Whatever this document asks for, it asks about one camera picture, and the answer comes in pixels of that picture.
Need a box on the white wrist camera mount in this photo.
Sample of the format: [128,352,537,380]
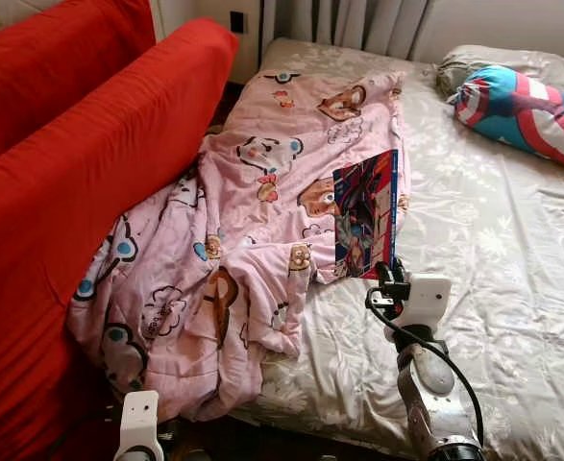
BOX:
[405,274,453,329]
[118,390,162,461]

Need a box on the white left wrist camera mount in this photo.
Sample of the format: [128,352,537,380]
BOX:
[118,390,162,461]

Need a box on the long red cushion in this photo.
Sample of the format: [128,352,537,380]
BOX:
[0,0,158,169]
[0,17,239,461]

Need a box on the bunched beige pillow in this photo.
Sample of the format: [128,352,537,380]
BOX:
[437,44,564,102]

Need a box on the bed with beige floral sheet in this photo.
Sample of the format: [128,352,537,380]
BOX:
[205,36,564,461]

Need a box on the colourful manga book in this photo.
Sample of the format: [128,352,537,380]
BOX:
[331,149,400,281]

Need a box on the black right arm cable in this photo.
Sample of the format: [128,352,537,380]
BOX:
[365,288,486,448]

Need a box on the pink cartoon print blanket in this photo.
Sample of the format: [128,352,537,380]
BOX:
[65,69,412,424]

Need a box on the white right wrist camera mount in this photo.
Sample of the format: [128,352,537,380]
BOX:
[405,274,453,329]

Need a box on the red white blue striped bolster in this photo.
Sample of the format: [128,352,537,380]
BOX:
[450,65,564,176]

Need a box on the grey striped curtain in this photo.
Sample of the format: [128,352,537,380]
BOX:
[260,0,431,63]

